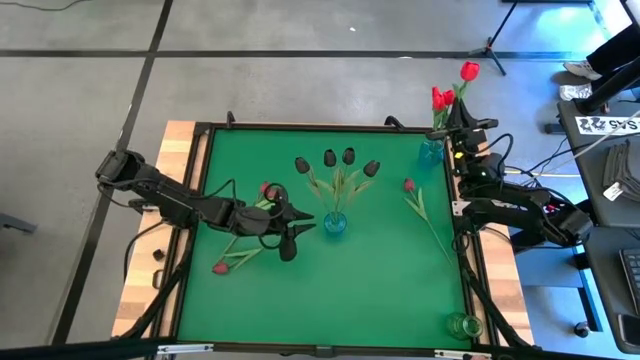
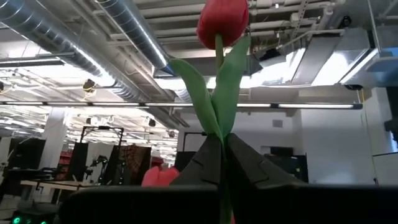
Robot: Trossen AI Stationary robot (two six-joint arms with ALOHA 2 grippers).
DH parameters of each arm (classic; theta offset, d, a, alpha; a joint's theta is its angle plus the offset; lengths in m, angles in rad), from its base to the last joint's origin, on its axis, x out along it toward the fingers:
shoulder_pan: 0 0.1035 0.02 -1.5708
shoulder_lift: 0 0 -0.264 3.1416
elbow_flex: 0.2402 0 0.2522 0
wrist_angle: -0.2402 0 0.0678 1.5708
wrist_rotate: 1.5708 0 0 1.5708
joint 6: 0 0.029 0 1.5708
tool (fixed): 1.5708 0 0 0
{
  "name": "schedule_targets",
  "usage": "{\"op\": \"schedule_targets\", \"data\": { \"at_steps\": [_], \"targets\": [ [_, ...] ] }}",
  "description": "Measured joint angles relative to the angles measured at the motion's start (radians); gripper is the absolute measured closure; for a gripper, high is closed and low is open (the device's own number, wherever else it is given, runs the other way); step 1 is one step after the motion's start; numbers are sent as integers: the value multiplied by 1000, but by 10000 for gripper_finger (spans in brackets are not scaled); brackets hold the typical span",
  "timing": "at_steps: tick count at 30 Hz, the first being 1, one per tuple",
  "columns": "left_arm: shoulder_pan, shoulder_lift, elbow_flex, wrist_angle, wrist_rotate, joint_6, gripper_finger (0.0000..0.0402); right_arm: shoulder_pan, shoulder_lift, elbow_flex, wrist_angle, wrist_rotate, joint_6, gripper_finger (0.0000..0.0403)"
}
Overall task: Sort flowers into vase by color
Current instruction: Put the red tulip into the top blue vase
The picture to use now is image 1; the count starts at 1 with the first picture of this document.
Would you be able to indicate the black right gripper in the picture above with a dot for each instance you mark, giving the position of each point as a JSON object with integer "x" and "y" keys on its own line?
{"x": 470, "y": 137}

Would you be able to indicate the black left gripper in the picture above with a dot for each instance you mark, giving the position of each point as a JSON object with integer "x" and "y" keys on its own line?
{"x": 270, "y": 220}

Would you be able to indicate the bright red artificial tulip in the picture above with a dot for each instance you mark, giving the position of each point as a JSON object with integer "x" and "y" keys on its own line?
{"x": 449, "y": 96}
{"x": 437, "y": 101}
{"x": 469, "y": 71}

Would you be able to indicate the blue glass vase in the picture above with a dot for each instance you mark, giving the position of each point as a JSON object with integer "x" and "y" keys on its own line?
{"x": 430, "y": 155}
{"x": 335, "y": 224}

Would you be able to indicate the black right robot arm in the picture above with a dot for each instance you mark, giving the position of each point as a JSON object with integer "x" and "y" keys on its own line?
{"x": 525, "y": 210}

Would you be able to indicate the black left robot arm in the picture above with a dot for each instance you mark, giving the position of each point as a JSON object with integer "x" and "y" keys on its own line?
{"x": 170, "y": 197}

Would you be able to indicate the green glass vase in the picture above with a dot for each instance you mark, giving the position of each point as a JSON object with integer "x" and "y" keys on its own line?
{"x": 472, "y": 327}

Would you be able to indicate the black tripod stand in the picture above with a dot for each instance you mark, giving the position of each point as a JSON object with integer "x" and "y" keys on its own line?
{"x": 489, "y": 50}

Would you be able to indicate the green table mat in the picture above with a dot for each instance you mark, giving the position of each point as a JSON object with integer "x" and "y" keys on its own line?
{"x": 350, "y": 290}

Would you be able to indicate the person's shoe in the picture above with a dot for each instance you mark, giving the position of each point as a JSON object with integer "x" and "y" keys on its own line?
{"x": 582, "y": 70}
{"x": 575, "y": 92}

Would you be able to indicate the white label sticker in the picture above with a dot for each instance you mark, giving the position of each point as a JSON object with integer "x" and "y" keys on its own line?
{"x": 600, "y": 125}

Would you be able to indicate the black desk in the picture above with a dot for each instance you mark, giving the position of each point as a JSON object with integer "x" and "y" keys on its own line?
{"x": 595, "y": 165}
{"x": 607, "y": 280}

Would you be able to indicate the small black knob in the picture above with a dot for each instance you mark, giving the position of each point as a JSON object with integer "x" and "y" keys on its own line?
{"x": 159, "y": 254}

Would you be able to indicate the black slanted pole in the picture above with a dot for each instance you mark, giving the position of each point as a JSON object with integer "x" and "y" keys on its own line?
{"x": 607, "y": 87}

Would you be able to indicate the person's leg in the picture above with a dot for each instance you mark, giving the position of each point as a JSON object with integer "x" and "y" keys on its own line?
{"x": 617, "y": 50}

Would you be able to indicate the white paper tag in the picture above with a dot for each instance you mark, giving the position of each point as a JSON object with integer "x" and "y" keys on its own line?
{"x": 613, "y": 192}

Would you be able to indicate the grey cloth stack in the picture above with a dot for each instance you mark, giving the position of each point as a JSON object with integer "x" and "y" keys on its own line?
{"x": 625, "y": 165}

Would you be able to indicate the computer keyboard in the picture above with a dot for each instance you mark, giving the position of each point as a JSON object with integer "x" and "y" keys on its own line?
{"x": 632, "y": 280}

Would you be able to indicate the black caster wheel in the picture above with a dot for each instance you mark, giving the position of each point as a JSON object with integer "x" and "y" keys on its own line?
{"x": 581, "y": 329}

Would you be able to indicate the dark phone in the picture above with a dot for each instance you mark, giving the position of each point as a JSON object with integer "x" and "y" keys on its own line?
{"x": 631, "y": 330}

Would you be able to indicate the grey furniture foot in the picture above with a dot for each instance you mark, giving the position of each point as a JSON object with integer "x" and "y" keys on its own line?
{"x": 17, "y": 223}

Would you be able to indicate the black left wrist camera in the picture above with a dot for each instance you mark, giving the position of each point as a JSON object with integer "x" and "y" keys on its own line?
{"x": 288, "y": 250}

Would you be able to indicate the black frame hook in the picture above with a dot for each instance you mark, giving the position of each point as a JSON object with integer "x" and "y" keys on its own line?
{"x": 392, "y": 119}
{"x": 230, "y": 119}

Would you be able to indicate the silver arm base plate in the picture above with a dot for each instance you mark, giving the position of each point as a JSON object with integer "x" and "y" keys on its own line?
{"x": 458, "y": 208}

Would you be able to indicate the black metal table frame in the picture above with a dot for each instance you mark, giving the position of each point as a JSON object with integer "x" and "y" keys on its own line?
{"x": 340, "y": 128}

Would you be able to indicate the silver frame bracket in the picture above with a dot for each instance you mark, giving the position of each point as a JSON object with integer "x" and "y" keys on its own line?
{"x": 185, "y": 348}
{"x": 462, "y": 354}

